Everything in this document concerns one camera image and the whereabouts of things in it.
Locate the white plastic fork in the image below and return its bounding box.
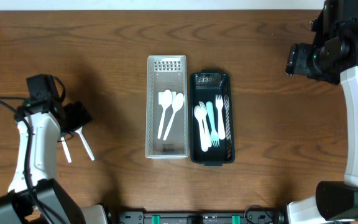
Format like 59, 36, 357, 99
215, 95, 226, 139
199, 101, 212, 147

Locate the white plastic spoon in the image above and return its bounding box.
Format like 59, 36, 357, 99
194, 105, 208, 152
163, 93, 184, 141
75, 126, 95, 161
60, 136, 72, 163

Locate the white label sticker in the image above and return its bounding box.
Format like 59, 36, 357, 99
158, 91, 177, 105

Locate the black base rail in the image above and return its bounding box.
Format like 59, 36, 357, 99
117, 205, 289, 224

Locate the black perforated plastic basket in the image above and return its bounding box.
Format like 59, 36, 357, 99
189, 70, 235, 166

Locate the clear perforated plastic basket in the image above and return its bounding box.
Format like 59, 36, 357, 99
145, 55, 189, 159

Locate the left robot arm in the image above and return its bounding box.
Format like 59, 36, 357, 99
0, 74, 111, 223

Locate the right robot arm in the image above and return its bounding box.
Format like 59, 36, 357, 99
285, 0, 358, 223

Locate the mint plastic fork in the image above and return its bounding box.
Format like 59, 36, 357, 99
206, 101, 219, 147

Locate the white plastic utensil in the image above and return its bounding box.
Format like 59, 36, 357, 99
157, 90, 172, 139

